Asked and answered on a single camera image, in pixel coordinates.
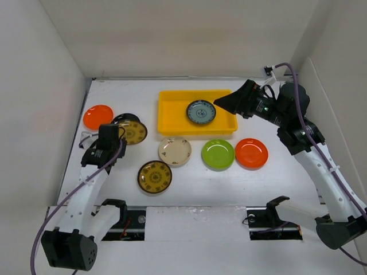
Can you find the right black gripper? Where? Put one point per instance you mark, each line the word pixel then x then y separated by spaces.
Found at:
pixel 234 102

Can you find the black plate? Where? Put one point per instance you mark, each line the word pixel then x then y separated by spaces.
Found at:
pixel 125 117

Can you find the cream plate with drawings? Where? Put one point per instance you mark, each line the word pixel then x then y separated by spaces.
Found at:
pixel 175 150

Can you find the green plate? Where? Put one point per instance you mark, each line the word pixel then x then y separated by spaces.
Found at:
pixel 218 154

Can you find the orange plate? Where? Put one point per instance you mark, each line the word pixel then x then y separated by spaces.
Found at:
pixel 251 153
pixel 97 115

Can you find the blue white porcelain plate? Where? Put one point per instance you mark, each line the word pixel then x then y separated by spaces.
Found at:
pixel 201 112

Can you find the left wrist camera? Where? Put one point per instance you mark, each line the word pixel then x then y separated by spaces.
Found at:
pixel 87 139

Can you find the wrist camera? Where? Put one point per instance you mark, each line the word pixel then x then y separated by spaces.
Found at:
pixel 270 77
pixel 87 139

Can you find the aluminium rail right side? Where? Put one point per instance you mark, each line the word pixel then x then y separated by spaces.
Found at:
pixel 291 79

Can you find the front mounting rail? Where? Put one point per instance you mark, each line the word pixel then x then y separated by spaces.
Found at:
pixel 229 223

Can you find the yellow plastic bin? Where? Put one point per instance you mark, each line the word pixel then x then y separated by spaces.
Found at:
pixel 173 120

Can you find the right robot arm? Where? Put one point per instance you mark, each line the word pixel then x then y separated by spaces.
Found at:
pixel 345 216

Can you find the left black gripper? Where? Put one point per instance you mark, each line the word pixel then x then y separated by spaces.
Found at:
pixel 120 142

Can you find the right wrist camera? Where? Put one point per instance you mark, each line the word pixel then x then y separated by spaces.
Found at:
pixel 270 77

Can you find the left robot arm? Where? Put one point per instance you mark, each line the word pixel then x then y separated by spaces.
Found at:
pixel 72 244

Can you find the yellow patterned plate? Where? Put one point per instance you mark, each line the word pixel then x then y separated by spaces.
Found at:
pixel 154 177
pixel 134 132

